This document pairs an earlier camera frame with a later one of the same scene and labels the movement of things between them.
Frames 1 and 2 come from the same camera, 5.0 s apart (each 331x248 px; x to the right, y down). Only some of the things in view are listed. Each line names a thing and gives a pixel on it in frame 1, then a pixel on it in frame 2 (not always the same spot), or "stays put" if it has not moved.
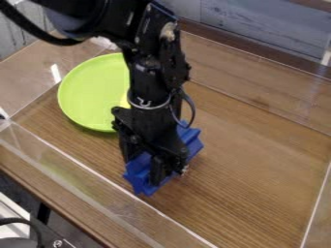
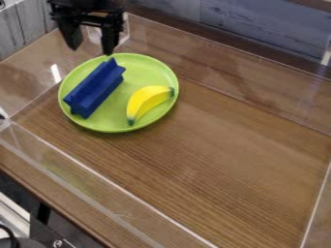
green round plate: [93, 88] stays put
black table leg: [44, 213] stays put
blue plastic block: [137, 171] -> [95, 87]
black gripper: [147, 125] -> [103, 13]
